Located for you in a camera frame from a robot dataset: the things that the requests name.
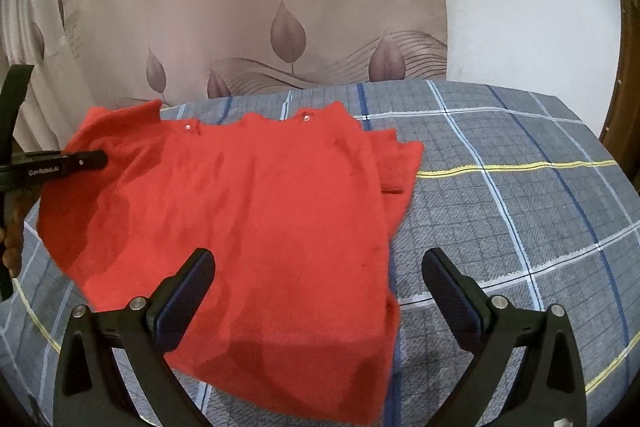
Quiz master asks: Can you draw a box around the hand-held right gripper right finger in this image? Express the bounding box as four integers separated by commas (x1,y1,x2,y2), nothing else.
421,248,587,427

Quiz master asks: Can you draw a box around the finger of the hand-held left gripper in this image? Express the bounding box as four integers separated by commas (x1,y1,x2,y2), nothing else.
15,151,109,180

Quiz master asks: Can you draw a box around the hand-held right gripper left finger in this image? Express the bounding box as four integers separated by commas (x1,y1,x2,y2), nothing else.
52,248,216,427

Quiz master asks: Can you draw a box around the red knit sweater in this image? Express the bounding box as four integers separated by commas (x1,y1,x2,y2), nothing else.
37,99,426,427

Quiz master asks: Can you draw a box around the person's left hand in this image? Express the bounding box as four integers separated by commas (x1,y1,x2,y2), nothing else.
0,187,25,280

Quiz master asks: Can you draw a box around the grey plaid bedsheet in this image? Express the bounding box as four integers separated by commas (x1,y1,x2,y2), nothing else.
0,79,636,427

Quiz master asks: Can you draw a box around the beige leaf print curtain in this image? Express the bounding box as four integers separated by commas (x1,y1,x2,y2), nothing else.
0,0,448,148

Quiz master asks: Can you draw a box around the brown wooden frame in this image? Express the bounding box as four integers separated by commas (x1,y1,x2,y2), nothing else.
597,0,640,188

